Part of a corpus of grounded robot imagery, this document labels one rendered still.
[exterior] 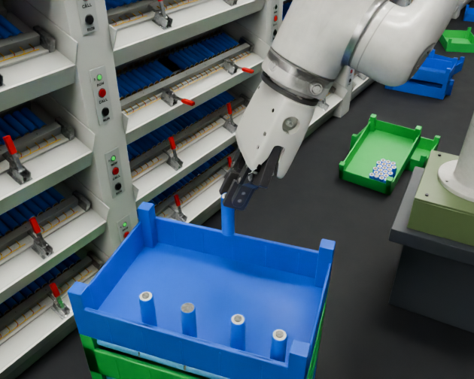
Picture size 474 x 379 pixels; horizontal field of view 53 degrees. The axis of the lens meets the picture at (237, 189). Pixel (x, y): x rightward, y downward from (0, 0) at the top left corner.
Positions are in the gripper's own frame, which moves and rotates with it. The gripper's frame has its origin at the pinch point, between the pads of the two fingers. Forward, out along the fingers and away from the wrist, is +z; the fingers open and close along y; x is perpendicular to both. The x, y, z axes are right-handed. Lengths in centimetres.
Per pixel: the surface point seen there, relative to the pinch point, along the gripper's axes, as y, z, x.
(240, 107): 93, 21, -32
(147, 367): -11.7, 22.5, 5.2
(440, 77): 151, -9, -144
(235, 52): 87, 3, -20
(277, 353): -17.9, 9.6, -5.7
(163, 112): 59, 17, 0
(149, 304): -8.9, 14.1, 7.7
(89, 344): -7.3, 24.8, 12.2
